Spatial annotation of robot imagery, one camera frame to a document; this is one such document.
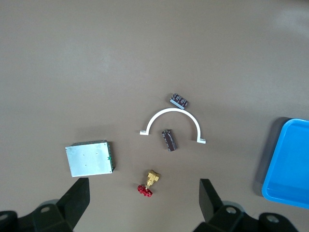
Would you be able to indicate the blue plastic tray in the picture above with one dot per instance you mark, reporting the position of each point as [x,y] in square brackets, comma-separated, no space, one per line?
[289,169]

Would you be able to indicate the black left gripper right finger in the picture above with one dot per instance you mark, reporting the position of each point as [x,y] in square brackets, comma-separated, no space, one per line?
[207,198]

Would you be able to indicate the silver metal power supply box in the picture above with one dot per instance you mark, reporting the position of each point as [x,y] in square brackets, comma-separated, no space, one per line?
[89,159]

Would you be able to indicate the white semicircular pipe clamp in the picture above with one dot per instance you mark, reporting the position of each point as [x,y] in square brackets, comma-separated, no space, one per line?
[173,110]

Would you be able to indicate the dark brown cylindrical capacitor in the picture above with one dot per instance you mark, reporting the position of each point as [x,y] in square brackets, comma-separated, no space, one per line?
[170,141]
[179,101]

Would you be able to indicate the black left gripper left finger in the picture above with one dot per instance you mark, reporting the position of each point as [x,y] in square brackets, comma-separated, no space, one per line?
[77,195]

